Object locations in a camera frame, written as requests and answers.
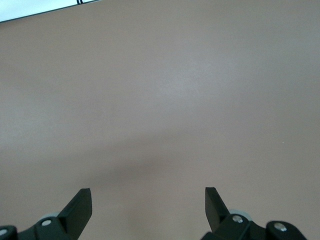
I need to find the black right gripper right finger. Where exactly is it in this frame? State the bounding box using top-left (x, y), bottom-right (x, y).
top-left (201, 186), bottom-right (307, 240)

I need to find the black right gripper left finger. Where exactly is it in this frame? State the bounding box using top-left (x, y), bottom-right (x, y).
top-left (0, 188), bottom-right (93, 240)

